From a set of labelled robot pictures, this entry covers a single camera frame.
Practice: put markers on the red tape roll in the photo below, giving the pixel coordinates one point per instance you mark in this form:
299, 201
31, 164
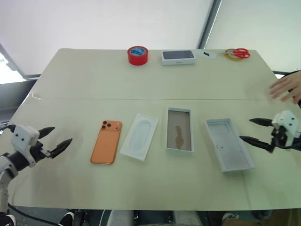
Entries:
137, 60

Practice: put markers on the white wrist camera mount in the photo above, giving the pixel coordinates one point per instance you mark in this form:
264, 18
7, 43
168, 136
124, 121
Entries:
23, 137
285, 122

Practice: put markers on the small black object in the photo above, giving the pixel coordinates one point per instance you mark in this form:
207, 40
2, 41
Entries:
206, 54

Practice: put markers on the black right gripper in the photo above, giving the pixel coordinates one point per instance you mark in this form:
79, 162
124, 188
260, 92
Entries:
279, 139

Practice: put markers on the yellow tape roll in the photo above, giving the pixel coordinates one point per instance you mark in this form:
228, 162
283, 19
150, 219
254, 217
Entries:
226, 55

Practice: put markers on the white box with brown inside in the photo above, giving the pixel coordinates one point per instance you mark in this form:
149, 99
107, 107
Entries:
179, 131

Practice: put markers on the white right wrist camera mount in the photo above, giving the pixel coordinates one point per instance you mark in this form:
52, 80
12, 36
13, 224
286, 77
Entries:
285, 122

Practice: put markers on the white round disc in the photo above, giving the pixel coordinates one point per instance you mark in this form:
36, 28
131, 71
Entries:
199, 54

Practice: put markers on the person's bare hand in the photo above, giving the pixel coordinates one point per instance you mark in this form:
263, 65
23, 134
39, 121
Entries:
288, 87

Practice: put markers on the dark grey side furniture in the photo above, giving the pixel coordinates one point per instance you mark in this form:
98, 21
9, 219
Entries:
14, 94

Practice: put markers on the black and white sneaker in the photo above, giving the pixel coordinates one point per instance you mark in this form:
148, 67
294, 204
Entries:
7, 220
229, 216
67, 218

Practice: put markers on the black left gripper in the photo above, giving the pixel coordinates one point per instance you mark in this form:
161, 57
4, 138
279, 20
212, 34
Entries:
38, 151

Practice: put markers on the sealed white phone box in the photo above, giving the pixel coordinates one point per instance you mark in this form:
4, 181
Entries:
178, 55

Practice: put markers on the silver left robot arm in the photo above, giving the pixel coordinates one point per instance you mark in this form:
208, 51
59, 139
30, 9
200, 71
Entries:
4, 164

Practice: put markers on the white moulded insert tray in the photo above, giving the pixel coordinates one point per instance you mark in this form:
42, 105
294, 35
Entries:
138, 139

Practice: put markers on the white empty open box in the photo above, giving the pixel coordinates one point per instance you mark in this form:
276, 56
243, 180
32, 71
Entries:
230, 148

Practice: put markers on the orange smartphone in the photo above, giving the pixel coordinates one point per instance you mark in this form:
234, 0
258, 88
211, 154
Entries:
105, 146

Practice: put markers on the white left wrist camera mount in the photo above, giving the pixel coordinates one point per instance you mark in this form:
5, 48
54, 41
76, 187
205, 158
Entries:
23, 137

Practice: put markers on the grey metal frame pole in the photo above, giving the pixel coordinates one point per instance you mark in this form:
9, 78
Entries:
210, 22

